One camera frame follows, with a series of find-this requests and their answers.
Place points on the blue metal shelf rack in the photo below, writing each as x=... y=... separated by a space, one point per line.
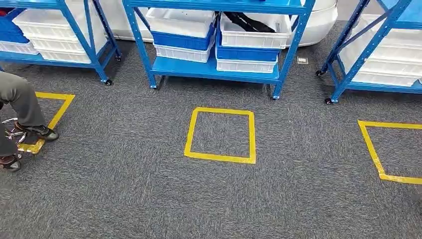
x=211 y=71
x=66 y=64
x=379 y=87

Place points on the chrome stool base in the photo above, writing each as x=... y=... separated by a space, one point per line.
x=13 y=133

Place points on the person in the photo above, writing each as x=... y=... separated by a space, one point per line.
x=23 y=99

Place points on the silver floor socket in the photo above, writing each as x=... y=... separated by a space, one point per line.
x=302 y=60

